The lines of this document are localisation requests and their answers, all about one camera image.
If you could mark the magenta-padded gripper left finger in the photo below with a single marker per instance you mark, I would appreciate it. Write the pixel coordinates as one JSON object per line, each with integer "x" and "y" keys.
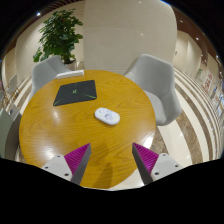
{"x": 63, "y": 166}

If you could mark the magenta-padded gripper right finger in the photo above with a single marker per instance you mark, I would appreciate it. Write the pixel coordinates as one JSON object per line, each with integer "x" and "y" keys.
{"x": 159, "y": 166}

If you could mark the white cartoon-print computer mouse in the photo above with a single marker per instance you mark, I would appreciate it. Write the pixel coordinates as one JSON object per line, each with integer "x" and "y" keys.
{"x": 107, "y": 116}

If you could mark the black mouse pad green lines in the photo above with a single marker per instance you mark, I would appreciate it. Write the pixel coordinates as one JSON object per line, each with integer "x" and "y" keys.
{"x": 75, "y": 92}

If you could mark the grey shell chair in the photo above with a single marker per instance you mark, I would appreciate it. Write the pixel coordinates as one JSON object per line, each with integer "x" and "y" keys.
{"x": 156, "y": 83}
{"x": 8, "y": 133}
{"x": 45, "y": 71}

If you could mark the white power strip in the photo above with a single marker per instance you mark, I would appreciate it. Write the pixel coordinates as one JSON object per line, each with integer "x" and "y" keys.
{"x": 69, "y": 74}

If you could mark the small grey chair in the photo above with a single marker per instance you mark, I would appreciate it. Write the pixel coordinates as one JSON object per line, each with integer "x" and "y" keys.
{"x": 12, "y": 83}

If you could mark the white plant pot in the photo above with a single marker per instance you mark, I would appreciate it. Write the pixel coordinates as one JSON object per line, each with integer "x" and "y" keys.
{"x": 71, "y": 65}

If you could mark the green leafy potted plant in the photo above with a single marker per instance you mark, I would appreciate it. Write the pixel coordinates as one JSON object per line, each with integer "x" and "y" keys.
{"x": 59, "y": 35}

